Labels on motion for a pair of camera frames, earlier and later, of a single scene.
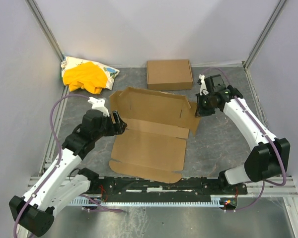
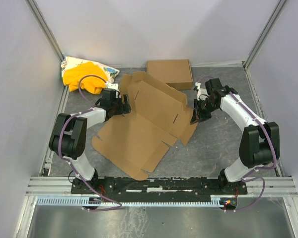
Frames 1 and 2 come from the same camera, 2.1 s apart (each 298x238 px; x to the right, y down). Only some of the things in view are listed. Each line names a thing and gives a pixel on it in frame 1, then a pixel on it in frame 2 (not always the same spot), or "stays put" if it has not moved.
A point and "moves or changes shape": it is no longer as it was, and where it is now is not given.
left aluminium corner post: [39, 18] stays put
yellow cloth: [87, 75] stays put
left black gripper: [114, 124] to [124, 107]
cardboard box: [153, 146] moves or changes shape
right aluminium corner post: [265, 33] stays put
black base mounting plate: [121, 188] stays put
